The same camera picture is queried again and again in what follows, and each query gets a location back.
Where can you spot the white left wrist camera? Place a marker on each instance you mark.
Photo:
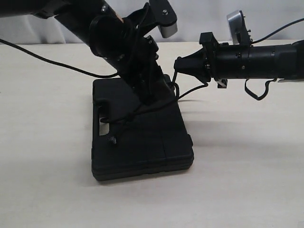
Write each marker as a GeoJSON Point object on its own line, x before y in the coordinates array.
{"type": "Point", "coordinates": [155, 13]}

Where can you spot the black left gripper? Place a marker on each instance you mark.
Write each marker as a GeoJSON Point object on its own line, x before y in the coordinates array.
{"type": "Point", "coordinates": [120, 44]}

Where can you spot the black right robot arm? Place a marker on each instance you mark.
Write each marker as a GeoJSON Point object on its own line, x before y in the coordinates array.
{"type": "Point", "coordinates": [284, 62]}

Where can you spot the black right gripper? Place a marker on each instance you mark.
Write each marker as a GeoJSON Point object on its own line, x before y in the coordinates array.
{"type": "Point", "coordinates": [223, 61]}

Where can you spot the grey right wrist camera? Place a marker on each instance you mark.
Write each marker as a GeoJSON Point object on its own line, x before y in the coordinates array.
{"type": "Point", "coordinates": [239, 33]}

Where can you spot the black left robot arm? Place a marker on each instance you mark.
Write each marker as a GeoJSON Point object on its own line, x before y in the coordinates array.
{"type": "Point", "coordinates": [75, 15]}

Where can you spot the black plastic carrying case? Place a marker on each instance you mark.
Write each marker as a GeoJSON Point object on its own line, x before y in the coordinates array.
{"type": "Point", "coordinates": [151, 143]}

